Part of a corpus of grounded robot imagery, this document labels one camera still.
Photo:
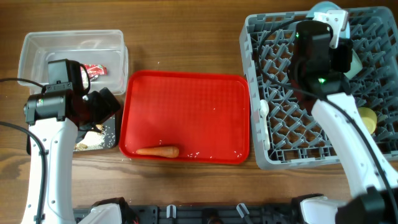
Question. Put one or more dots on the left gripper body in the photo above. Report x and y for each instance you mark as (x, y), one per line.
(101, 104)

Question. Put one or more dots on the black plastic tray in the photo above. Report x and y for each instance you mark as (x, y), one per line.
(65, 122)

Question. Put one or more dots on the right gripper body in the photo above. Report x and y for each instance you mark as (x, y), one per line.
(343, 54)

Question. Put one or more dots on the clear plastic bin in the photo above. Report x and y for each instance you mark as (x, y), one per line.
(92, 47)

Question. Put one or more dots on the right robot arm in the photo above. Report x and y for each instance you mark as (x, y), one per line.
(320, 61)

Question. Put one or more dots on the yellow plastic cup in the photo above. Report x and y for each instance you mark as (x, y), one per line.
(369, 118)

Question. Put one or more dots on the light blue plate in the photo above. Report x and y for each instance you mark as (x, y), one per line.
(325, 6)

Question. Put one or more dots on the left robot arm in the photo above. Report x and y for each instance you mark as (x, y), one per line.
(49, 198)

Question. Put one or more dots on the mint green bowl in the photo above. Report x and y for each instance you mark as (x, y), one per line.
(356, 66)

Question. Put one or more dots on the red snack wrapper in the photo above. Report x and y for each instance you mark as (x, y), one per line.
(93, 71)

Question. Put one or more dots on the grey dishwasher rack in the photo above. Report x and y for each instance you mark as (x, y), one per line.
(297, 141)

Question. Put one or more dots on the red serving tray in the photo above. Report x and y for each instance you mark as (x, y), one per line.
(206, 116)

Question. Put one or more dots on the orange carrot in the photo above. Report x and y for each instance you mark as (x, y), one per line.
(163, 151)

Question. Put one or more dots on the rice food scraps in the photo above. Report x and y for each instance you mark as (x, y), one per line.
(103, 137)

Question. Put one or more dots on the white plastic spoon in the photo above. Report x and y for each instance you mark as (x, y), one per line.
(264, 111)

